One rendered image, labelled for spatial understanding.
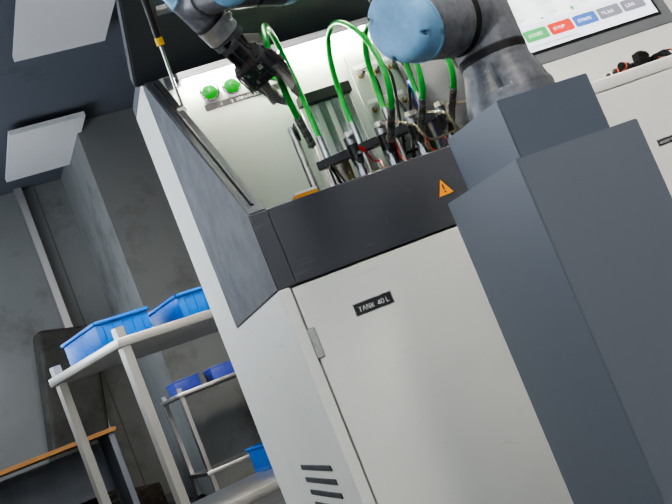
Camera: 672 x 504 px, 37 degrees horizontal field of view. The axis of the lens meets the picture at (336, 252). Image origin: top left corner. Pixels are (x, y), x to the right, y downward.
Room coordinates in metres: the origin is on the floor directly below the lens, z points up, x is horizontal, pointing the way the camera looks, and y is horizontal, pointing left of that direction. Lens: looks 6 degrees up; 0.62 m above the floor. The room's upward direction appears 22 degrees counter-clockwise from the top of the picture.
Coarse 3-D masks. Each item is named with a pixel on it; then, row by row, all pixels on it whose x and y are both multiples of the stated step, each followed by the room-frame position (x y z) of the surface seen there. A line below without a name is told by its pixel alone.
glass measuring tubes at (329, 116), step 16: (320, 96) 2.51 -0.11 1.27; (336, 96) 2.54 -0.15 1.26; (304, 112) 2.52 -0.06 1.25; (320, 112) 2.53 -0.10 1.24; (336, 112) 2.53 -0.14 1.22; (352, 112) 2.53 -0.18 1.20; (320, 128) 2.51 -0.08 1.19; (336, 128) 2.54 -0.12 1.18; (336, 144) 2.51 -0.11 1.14; (320, 160) 2.53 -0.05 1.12; (352, 176) 2.51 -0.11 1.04
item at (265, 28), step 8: (264, 24) 2.19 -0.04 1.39; (264, 32) 2.14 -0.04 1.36; (272, 32) 2.31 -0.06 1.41; (264, 40) 2.12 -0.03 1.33; (272, 40) 2.35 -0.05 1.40; (280, 48) 2.37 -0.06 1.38; (288, 64) 2.40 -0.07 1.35; (280, 80) 2.07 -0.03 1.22; (296, 80) 2.42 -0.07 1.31; (280, 88) 2.08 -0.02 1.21; (288, 96) 2.08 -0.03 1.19; (304, 96) 2.44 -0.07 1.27; (288, 104) 2.09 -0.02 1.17; (304, 104) 2.44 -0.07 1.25; (296, 112) 2.11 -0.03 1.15; (312, 120) 2.44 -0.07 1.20; (312, 128) 2.45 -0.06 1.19; (320, 136) 2.44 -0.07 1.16
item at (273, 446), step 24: (144, 96) 2.48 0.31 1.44; (144, 120) 2.61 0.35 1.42; (168, 168) 2.54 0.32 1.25; (168, 192) 2.68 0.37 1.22; (192, 216) 2.47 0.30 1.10; (192, 240) 2.60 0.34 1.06; (216, 288) 2.52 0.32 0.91; (216, 312) 2.66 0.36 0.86; (240, 360) 2.58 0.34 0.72; (240, 384) 2.72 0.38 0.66; (264, 408) 2.51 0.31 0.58; (264, 432) 2.64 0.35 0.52; (288, 480) 2.56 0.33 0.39
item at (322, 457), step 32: (288, 288) 1.92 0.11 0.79; (256, 320) 2.20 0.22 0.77; (288, 320) 1.92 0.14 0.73; (256, 352) 2.34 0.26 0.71; (288, 352) 2.02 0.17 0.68; (288, 384) 2.14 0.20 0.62; (320, 384) 1.91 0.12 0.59; (288, 416) 2.26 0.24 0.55; (320, 416) 1.97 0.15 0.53; (288, 448) 2.40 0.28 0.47; (320, 448) 2.07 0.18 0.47; (352, 448) 1.92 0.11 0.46; (320, 480) 2.18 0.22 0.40; (352, 480) 1.92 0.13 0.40
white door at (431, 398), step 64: (384, 256) 1.98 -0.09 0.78; (448, 256) 2.01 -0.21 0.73; (320, 320) 1.93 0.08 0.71; (384, 320) 1.96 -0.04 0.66; (448, 320) 2.00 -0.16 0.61; (384, 384) 1.95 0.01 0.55; (448, 384) 1.98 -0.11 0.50; (512, 384) 2.02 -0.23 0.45; (384, 448) 1.93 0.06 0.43; (448, 448) 1.97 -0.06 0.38; (512, 448) 2.00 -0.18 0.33
